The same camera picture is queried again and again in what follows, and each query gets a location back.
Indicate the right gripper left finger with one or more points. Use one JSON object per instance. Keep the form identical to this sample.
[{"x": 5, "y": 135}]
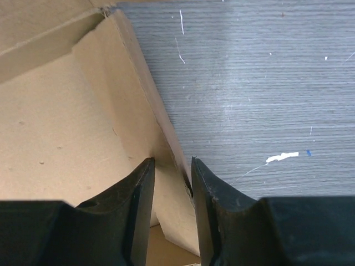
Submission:
[{"x": 111, "y": 228}]

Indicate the brown cardboard blanks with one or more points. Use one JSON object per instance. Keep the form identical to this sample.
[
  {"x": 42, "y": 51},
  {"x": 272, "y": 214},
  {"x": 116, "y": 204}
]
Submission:
[{"x": 80, "y": 111}]

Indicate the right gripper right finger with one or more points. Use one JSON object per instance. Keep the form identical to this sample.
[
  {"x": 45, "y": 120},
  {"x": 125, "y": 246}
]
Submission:
[{"x": 235, "y": 229}]

